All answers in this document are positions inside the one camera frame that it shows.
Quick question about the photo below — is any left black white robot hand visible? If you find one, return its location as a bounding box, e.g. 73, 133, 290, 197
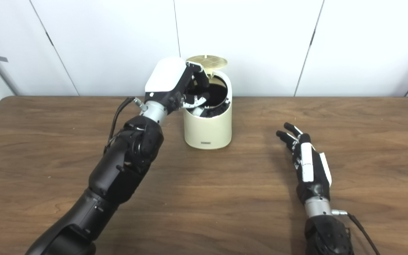
144, 57, 210, 115

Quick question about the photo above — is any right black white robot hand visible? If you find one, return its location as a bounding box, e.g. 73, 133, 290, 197
276, 122, 332, 205

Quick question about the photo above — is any cream round bin lid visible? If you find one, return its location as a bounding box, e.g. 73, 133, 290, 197
186, 55, 228, 78

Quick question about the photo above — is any black bin liner bag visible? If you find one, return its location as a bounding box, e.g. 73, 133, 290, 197
186, 76, 231, 118

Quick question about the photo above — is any cream-colored bin body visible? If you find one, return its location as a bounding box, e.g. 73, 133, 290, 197
184, 69, 233, 149

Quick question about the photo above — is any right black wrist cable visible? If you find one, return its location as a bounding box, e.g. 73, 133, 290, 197
331, 209, 380, 255

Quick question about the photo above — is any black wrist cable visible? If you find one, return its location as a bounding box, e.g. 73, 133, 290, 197
104, 97, 148, 153
331, 209, 380, 255

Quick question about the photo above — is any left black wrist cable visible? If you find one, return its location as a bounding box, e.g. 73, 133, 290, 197
104, 97, 148, 153

